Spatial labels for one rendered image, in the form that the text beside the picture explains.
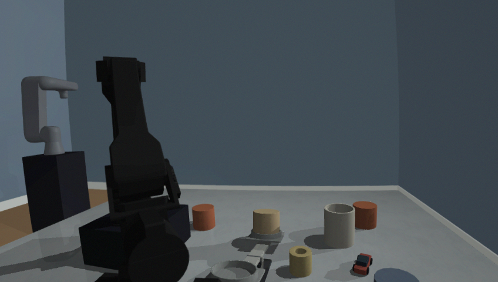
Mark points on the olive-tan hollow cylinder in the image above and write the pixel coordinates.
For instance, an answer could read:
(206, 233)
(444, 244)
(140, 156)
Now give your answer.
(300, 261)

